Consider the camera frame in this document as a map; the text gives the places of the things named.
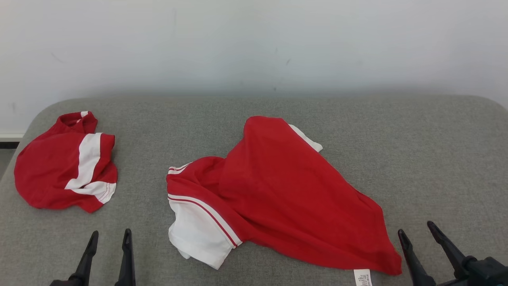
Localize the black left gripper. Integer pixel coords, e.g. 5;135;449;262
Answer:
50;228;136;286

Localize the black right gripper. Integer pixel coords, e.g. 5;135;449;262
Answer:
398;221;508;286

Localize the red jersey with white sleeves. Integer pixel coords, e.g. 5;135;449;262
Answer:
166;116;402;286

